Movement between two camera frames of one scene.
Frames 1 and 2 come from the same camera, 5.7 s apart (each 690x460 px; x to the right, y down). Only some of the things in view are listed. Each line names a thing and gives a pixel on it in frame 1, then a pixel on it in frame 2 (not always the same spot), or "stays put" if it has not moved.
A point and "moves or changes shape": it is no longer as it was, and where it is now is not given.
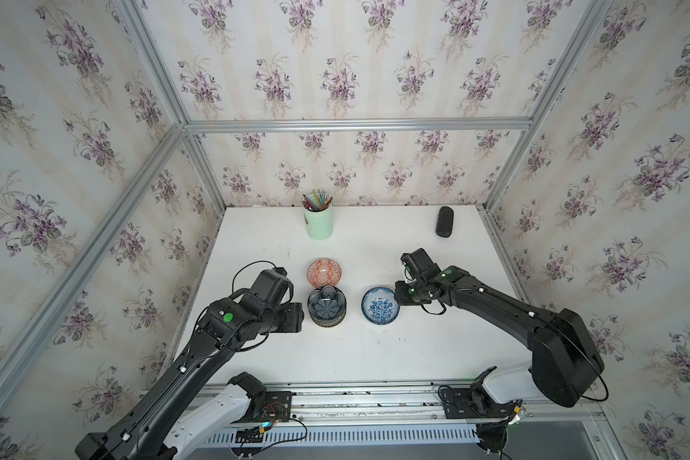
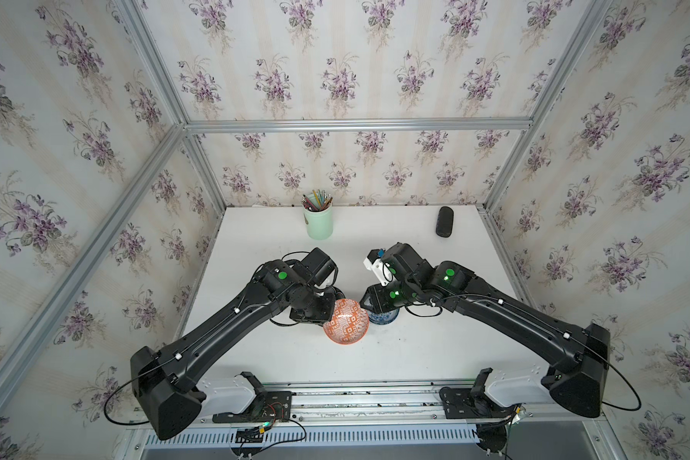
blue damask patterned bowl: x=380 y=318 stays put
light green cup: x=319 y=224 stays put
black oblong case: x=445 y=221 stays put
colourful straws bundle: x=317 y=201 stays put
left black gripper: x=295 y=316 → x=330 y=301
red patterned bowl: x=324 y=272 moves or changes shape
